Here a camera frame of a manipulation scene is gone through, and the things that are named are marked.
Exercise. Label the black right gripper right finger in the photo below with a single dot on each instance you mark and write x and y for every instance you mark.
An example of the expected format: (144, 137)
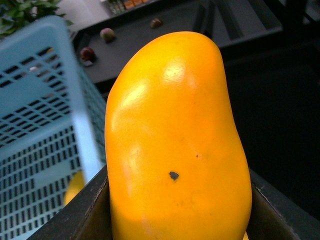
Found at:
(275, 217)

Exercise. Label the dark wooden display stand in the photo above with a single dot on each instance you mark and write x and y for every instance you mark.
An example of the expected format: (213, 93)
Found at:
(273, 78)

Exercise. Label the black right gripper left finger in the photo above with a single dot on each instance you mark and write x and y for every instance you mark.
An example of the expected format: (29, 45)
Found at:
(86, 217)

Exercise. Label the light blue plastic basket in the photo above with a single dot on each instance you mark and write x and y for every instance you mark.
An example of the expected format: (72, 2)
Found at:
(52, 120)

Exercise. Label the orange yellow mango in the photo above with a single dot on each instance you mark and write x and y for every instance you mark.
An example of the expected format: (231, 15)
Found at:
(175, 162)

